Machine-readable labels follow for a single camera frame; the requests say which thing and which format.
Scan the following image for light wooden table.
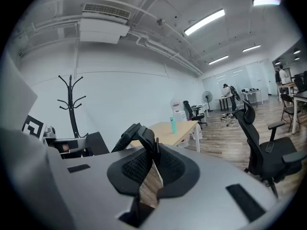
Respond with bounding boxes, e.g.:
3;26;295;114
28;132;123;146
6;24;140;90
129;120;201;153

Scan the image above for teal water bottle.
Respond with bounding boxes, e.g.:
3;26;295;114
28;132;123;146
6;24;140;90
169;116;179;135

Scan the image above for round table black legs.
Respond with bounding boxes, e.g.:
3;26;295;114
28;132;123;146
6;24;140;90
215;96;237;112

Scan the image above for black folding chair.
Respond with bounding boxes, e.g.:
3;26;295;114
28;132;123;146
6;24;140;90
280;93;302;132

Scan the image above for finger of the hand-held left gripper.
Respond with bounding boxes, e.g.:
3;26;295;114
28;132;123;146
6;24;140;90
85;131;110;156

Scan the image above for white desk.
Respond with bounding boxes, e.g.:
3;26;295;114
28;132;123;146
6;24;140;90
241;89;264;105
191;103;210;119

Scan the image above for long ceiling light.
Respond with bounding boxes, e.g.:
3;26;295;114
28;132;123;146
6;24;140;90
252;0;281;7
184;8;226;36
242;44;262;53
208;55;229;66

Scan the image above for black office chair with armrests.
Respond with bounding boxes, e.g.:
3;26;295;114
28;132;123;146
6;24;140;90
233;99;307;199

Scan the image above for white table with dark top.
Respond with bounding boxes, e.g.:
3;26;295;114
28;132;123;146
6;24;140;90
291;91;307;134

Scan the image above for white cardboard box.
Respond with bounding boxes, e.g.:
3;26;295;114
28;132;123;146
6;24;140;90
170;99;188;123

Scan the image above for black standing fan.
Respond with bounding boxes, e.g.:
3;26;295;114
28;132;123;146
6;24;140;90
202;91;214;113

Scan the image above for white ceiling air conditioner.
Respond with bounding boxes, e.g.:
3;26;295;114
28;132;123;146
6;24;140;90
79;3;132;45

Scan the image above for white storage bin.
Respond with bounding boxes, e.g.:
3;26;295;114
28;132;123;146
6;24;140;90
181;123;203;148

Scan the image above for wooden table white legs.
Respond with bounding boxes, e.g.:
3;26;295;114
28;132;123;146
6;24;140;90
277;81;297;103

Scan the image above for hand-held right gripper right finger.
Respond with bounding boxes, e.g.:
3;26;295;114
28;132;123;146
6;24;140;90
143;143;287;230

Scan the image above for black metal coat rack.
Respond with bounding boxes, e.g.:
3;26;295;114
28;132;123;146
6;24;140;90
57;74;89;139

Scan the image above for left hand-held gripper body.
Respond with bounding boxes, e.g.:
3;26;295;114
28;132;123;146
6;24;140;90
21;115;88;160

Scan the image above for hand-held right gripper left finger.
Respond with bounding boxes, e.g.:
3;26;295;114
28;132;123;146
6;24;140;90
0;127;154;230

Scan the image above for cables on floor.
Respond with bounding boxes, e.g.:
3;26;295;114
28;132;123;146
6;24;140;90
220;112;241;130

